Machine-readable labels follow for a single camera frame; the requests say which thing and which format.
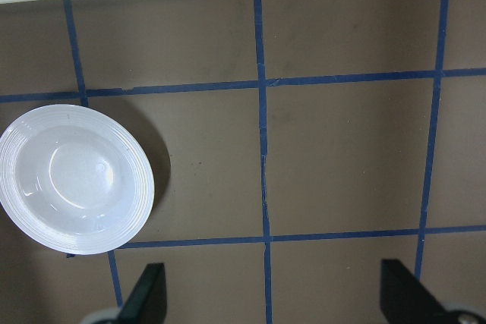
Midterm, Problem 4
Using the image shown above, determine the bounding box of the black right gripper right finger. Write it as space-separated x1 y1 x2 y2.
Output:
380 259 469 323

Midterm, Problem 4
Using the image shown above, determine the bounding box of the white round plate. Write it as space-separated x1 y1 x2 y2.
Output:
1 104 155 255

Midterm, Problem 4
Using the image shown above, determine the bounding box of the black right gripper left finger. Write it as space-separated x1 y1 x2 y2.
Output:
118 263 168 324

